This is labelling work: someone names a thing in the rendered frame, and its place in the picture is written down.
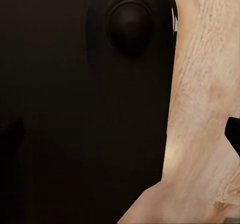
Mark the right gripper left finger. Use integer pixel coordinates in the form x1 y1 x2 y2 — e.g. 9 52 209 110
0 117 26 176

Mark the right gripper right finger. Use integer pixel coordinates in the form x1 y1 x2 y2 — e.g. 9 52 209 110
224 117 240 156

